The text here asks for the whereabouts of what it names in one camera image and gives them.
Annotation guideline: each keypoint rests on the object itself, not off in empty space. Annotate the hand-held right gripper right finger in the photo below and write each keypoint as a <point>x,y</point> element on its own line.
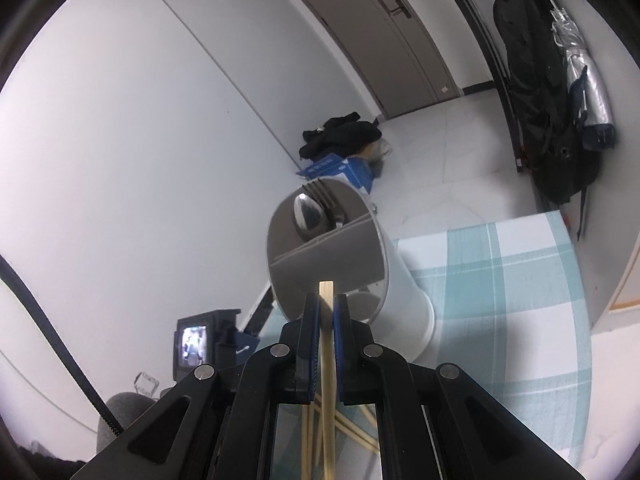
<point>341,340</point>

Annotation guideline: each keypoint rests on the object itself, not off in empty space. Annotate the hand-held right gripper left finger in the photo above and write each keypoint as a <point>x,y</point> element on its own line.
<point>312,340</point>

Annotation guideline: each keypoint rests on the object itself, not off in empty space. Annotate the white cylindrical utensil holder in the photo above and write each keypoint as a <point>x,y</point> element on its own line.
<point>400,305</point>

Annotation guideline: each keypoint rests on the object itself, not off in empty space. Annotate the blue shoe box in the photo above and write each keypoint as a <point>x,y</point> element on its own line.
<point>246,346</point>

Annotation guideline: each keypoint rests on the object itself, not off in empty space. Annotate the black small screen device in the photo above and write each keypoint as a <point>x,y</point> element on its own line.
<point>210,340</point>

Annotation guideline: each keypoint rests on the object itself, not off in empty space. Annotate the metal spoon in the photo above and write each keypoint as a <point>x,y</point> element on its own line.
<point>307,215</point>

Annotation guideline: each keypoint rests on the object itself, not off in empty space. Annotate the teal checked tablecloth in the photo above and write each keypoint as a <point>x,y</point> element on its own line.
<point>500,285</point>

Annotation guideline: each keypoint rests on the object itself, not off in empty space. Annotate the blue cardboard box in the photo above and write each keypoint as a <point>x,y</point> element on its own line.
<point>357,172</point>

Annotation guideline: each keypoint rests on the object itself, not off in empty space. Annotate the pile of black clothes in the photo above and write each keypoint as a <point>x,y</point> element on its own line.
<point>340,135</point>

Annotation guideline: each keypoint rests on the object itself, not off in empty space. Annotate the white panel with wooden edge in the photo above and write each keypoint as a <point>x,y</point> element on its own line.
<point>625,300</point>

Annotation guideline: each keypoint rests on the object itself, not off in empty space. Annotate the dark cloth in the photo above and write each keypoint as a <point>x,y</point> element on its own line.
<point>50,462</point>

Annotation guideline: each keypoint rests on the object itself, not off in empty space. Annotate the black hanging jacket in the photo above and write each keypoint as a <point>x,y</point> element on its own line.
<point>535,110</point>

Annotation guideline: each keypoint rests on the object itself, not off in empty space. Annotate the grey-brown door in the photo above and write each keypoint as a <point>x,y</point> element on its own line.
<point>360,25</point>

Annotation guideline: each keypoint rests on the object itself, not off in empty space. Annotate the silver folded umbrella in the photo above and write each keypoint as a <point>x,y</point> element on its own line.
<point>590,85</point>

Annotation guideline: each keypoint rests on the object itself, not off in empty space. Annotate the black clothes rack frame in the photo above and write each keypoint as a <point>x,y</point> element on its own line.
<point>492,60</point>

